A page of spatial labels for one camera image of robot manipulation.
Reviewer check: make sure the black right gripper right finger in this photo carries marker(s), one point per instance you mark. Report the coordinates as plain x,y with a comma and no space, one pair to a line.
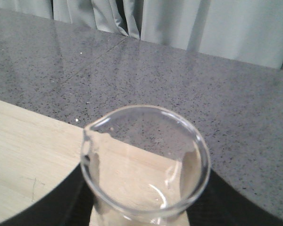
221,205

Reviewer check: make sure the clear glass beaker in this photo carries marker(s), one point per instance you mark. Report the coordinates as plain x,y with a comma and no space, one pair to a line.
159,131

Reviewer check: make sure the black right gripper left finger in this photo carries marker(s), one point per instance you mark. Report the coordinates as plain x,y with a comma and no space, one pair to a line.
68,204

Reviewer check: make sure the grey curtain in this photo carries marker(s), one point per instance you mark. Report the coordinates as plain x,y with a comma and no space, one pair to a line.
245,30

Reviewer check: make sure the light wooden cutting board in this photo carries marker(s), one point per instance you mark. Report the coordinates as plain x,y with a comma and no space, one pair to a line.
37,153

